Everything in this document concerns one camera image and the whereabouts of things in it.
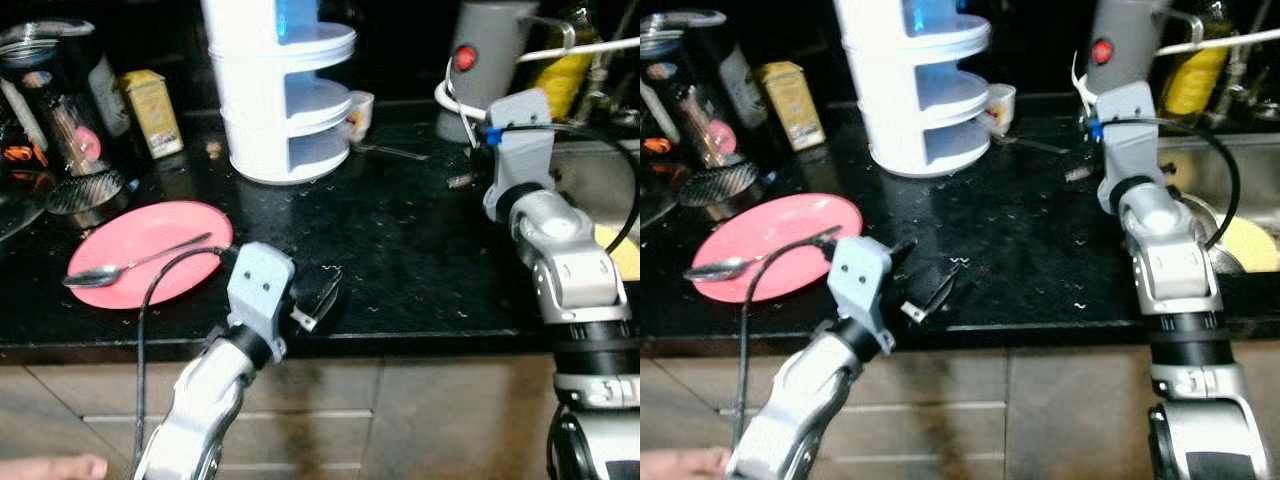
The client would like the person's bare leg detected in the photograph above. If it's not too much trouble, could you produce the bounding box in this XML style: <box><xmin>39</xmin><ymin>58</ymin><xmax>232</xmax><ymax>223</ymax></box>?
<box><xmin>0</xmin><ymin>455</ymin><xmax>109</xmax><ymax>480</ymax></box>
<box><xmin>640</xmin><ymin>447</ymin><xmax>733</xmax><ymax>480</ymax></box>

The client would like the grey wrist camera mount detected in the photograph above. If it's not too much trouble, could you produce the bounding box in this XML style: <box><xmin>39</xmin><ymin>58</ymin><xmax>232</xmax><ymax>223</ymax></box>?
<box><xmin>828</xmin><ymin>237</ymin><xmax>896</xmax><ymax>356</ymax></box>
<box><xmin>483</xmin><ymin>90</ymin><xmax>561</xmax><ymax>223</ymax></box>
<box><xmin>1095</xmin><ymin>82</ymin><xmax>1166</xmax><ymax>213</ymax></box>
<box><xmin>228</xmin><ymin>242</ymin><xmax>297</xmax><ymax>361</ymax></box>

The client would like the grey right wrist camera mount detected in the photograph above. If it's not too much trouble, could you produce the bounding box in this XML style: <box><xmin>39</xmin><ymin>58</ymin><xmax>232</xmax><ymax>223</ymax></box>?
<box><xmin>1095</xmin><ymin>82</ymin><xmax>1166</xmax><ymax>213</ymax></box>
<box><xmin>483</xmin><ymin>90</ymin><xmax>561</xmax><ymax>223</ymax></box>

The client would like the grey kitchen cabinet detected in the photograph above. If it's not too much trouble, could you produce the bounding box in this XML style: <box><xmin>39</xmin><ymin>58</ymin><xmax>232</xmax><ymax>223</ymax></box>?
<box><xmin>0</xmin><ymin>350</ymin><xmax>561</xmax><ymax>480</ymax></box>
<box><xmin>640</xmin><ymin>345</ymin><xmax>1280</xmax><ymax>480</ymax></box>

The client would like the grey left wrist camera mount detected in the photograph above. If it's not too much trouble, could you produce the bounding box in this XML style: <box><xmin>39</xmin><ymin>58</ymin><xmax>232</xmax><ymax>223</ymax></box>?
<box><xmin>228</xmin><ymin>242</ymin><xmax>297</xmax><ymax>361</ymax></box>
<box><xmin>828</xmin><ymin>237</ymin><xmax>896</xmax><ymax>356</ymax></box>

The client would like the stainless steel sink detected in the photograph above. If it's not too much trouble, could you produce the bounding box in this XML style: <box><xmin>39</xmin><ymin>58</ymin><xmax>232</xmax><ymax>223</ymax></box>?
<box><xmin>548</xmin><ymin>138</ymin><xmax>641</xmax><ymax>236</ymax></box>
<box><xmin>1155</xmin><ymin>130</ymin><xmax>1280</xmax><ymax>276</ymax></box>

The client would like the chrome sink faucet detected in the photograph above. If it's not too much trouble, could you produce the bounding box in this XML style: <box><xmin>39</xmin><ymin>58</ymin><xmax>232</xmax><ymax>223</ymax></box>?
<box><xmin>590</xmin><ymin>0</ymin><xmax>641</xmax><ymax>126</ymax></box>
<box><xmin>1225</xmin><ymin>0</ymin><xmax>1280</xmax><ymax>121</ymax></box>

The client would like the large steel spoon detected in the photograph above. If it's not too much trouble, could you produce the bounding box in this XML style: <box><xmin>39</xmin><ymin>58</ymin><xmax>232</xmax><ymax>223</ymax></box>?
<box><xmin>683</xmin><ymin>225</ymin><xmax>841</xmax><ymax>283</ymax></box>
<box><xmin>62</xmin><ymin>232</ymin><xmax>214</xmax><ymax>290</ymax></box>

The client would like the slim steel utensil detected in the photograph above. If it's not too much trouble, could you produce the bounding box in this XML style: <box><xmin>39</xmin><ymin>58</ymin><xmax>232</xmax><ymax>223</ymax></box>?
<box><xmin>995</xmin><ymin>135</ymin><xmax>1071</xmax><ymax>156</ymax></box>
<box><xmin>352</xmin><ymin>142</ymin><xmax>433</xmax><ymax>163</ymax></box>

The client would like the yellow tea box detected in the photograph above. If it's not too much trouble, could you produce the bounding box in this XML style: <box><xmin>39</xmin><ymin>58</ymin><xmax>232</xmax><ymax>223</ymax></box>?
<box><xmin>755</xmin><ymin>60</ymin><xmax>828</xmax><ymax>153</ymax></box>
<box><xmin>120</xmin><ymin>70</ymin><xmax>186</xmax><ymax>161</ymax></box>

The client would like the black steel coffee maker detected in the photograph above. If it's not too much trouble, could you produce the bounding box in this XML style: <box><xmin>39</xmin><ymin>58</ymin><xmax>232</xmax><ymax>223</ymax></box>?
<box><xmin>640</xmin><ymin>10</ymin><xmax>766</xmax><ymax>206</ymax></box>
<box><xmin>0</xmin><ymin>18</ymin><xmax>133</xmax><ymax>226</ymax></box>

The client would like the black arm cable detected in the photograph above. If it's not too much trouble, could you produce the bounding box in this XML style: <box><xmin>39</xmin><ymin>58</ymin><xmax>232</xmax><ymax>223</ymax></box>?
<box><xmin>488</xmin><ymin>120</ymin><xmax>641</xmax><ymax>253</ymax></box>
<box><xmin>135</xmin><ymin>245</ymin><xmax>239</xmax><ymax>471</ymax></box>
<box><xmin>1100</xmin><ymin>118</ymin><xmax>1241</xmax><ymax>251</ymax></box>
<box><xmin>735</xmin><ymin>228</ymin><xmax>846</xmax><ymax>451</ymax></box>

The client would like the pink plate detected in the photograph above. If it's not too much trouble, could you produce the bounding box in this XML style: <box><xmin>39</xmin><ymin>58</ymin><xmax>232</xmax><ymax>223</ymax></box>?
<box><xmin>690</xmin><ymin>193</ymin><xmax>863</xmax><ymax>304</ymax></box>
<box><xmin>67</xmin><ymin>200</ymin><xmax>234</xmax><ymax>309</ymax></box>

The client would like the white tiered plastic rack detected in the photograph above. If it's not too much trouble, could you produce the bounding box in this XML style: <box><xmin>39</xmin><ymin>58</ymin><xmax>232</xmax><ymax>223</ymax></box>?
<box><xmin>835</xmin><ymin>0</ymin><xmax>996</xmax><ymax>179</ymax></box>
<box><xmin>200</xmin><ymin>0</ymin><xmax>358</xmax><ymax>186</ymax></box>

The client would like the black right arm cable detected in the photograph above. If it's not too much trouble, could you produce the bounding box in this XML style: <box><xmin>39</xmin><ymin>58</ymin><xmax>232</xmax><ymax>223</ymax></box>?
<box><xmin>488</xmin><ymin>120</ymin><xmax>641</xmax><ymax>253</ymax></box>
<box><xmin>1100</xmin><ymin>118</ymin><xmax>1241</xmax><ymax>251</ymax></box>

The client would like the white power cable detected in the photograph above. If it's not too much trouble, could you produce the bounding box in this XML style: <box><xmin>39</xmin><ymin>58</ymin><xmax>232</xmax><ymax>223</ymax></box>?
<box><xmin>1070</xmin><ymin>28</ymin><xmax>1280</xmax><ymax>111</ymax></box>
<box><xmin>433</xmin><ymin>35</ymin><xmax>641</xmax><ymax>151</ymax></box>

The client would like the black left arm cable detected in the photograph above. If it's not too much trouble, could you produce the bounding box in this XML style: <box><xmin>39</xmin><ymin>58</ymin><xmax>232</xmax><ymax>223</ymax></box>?
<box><xmin>735</xmin><ymin>228</ymin><xmax>846</xmax><ymax>451</ymax></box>
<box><xmin>135</xmin><ymin>245</ymin><xmax>239</xmax><ymax>471</ymax></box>

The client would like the small floral white cup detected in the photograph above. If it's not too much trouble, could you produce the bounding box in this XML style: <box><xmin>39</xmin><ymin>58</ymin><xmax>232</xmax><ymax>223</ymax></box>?
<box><xmin>985</xmin><ymin>83</ymin><xmax>1018</xmax><ymax>136</ymax></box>
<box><xmin>345</xmin><ymin>90</ymin><xmax>376</xmax><ymax>141</ymax></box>

